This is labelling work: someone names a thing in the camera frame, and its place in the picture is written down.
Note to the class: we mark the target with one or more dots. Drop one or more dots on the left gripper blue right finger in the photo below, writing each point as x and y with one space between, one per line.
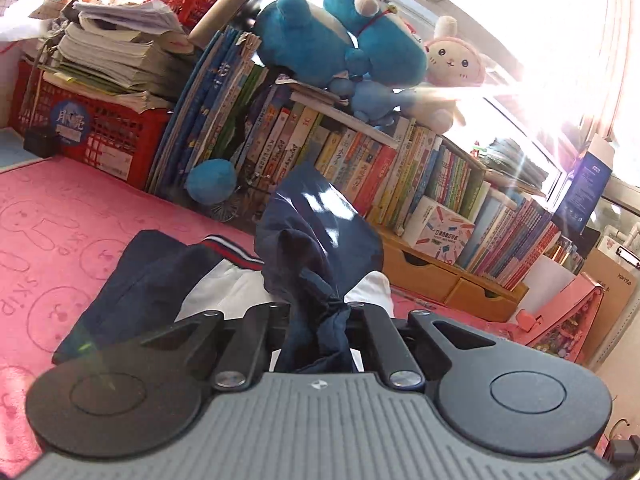
372 332

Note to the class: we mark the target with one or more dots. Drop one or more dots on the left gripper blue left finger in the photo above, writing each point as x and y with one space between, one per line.
250 341

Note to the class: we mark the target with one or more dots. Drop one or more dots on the white navy zip jacket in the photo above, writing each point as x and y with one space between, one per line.
312 250

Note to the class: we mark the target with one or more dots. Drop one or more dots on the wooden drawer shelf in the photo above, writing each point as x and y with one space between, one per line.
428 278

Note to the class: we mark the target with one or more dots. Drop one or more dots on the miniature black bicycle model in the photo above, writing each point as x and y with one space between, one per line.
246 197

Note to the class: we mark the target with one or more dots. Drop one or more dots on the white colourful card box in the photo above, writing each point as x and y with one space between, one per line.
437 231

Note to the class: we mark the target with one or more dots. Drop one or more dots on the right shelf row of books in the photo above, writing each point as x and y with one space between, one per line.
431 165

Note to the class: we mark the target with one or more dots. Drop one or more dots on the pink triangular toy house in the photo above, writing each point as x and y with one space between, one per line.
561 327

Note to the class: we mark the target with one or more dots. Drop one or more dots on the white paper cup holder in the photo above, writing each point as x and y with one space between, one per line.
545 279

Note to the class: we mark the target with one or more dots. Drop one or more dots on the middle row of books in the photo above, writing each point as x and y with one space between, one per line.
283 129

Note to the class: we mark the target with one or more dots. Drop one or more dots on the pink desk mat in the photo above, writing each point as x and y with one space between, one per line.
64 226

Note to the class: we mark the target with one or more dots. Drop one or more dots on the stack of green-blue papers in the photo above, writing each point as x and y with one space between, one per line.
507 157

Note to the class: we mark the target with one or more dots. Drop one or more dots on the red plastic crate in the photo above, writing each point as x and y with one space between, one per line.
107 136

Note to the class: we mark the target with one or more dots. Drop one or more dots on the blue poster sign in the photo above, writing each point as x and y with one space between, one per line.
584 187

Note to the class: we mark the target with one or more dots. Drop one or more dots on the cardboard box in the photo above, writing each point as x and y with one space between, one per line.
618 285

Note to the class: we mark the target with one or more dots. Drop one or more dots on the row of blue thin books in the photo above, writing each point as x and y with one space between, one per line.
205 101

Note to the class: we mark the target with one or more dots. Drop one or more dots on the large blue plush toy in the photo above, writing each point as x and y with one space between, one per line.
341 46

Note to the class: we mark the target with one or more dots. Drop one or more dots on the small black box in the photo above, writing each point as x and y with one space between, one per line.
41 141

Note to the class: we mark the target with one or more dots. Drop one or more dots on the pink white bunny plush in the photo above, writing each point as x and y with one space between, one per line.
452 65

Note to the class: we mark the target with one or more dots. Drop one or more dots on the stack of paper booklets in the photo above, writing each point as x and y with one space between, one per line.
120 49

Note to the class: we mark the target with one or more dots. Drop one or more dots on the light blue notebook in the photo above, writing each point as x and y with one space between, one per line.
12 152

